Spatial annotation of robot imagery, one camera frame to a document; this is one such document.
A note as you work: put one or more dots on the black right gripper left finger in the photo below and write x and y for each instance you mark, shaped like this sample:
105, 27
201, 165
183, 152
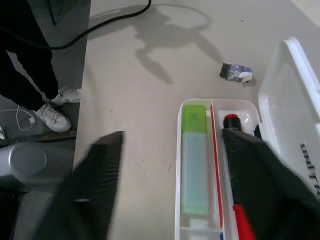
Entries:
85, 195

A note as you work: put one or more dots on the black trouser legs of bystander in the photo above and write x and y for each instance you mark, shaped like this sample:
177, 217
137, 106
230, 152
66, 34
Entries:
22, 62

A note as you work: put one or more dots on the white sneaker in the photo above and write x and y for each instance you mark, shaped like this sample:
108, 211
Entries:
53, 118
67, 96

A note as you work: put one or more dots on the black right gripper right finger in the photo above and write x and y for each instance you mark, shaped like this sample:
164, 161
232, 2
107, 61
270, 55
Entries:
275, 200

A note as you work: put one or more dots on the red and black marker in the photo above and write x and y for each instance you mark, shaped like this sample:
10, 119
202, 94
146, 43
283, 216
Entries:
243, 222

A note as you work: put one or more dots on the white plastic pencil case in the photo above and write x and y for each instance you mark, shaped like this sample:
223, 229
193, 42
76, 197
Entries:
282, 100

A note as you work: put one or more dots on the silver robot body part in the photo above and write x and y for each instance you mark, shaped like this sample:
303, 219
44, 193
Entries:
30, 162

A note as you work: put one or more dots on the green and white box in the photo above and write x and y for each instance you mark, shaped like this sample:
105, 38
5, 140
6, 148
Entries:
195, 162

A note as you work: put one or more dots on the rusty metal table leg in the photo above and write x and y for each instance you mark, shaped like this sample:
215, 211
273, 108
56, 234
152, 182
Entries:
50, 136

